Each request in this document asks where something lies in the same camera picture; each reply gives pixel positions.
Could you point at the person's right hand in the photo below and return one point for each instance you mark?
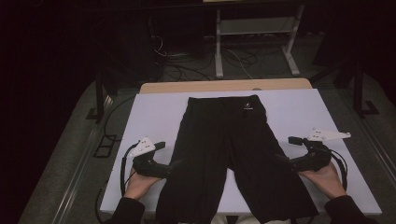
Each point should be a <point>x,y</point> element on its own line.
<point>327,182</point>

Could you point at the wooden table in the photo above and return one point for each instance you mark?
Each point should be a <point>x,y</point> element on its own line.
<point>202,86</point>

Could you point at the person's left hand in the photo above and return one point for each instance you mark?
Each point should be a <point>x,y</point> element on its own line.
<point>137,185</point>

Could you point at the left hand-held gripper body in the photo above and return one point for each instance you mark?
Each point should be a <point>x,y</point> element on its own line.
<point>146,166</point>

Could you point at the black pants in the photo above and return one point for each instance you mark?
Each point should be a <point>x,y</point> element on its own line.
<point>224,140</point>

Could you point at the white metal stand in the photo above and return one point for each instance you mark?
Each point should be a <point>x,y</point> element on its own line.
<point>255,26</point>

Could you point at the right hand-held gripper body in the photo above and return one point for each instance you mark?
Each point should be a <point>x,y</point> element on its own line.
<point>314,161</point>

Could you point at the black metal stand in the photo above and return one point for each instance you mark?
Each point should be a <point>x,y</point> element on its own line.
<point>99,99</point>
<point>358,90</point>

